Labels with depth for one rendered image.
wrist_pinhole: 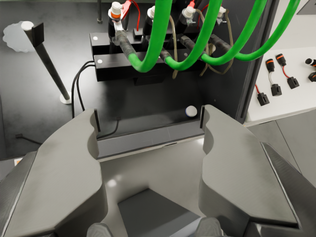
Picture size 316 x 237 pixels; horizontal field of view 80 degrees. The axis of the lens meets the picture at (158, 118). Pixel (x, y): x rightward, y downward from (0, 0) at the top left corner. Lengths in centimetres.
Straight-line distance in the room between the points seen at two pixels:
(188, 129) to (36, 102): 44
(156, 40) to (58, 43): 55
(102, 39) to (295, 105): 62
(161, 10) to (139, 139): 36
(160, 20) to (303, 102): 67
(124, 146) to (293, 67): 62
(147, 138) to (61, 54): 39
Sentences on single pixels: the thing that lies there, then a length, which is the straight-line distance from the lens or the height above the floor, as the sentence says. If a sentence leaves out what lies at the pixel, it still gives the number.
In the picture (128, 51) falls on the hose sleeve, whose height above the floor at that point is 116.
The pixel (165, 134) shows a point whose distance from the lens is 51.
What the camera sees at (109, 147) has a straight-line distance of 48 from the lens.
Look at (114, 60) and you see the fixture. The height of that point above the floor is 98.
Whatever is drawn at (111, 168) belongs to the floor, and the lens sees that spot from 143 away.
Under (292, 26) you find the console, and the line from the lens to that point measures 73.
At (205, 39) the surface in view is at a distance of 27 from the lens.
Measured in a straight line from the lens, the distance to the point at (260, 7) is 32.
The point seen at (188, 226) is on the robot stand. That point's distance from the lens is 71.
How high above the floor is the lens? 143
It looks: 70 degrees down
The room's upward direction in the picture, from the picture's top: 50 degrees clockwise
